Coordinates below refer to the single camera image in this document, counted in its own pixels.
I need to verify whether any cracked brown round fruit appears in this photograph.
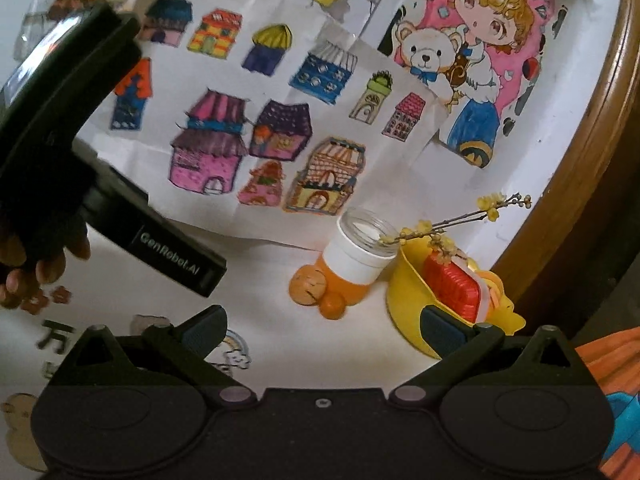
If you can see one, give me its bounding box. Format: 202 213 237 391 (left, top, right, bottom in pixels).
289 267 327 307

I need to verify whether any yellow plastic bowl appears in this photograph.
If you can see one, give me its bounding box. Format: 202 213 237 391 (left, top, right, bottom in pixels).
386 240 527 361

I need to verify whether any orange blue printed cloth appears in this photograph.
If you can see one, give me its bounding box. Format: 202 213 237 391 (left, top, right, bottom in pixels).
575 327 640 478

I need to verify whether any girl and bear drawing paper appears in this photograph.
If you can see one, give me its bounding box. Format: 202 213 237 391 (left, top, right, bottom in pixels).
360 0 571 171

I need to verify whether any small orange kumquat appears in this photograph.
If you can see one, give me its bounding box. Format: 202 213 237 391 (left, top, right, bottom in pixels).
320 292 347 321

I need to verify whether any yellow blossom twig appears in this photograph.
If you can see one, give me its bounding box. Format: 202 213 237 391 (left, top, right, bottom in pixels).
377 192 533 266

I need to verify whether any person's left hand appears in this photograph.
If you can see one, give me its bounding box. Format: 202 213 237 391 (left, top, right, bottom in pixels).
0 220 92 311

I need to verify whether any glass bottle white orange base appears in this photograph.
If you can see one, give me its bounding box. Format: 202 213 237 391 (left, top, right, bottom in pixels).
315 206 402 307

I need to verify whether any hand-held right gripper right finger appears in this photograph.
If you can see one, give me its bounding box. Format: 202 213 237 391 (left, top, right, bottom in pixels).
389 306 596 408

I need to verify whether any coloured houses drawing paper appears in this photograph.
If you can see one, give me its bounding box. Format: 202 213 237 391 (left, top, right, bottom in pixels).
75 0 453 256

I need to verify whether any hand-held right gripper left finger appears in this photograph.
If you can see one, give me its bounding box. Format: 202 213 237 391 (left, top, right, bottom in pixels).
50 304 258 408

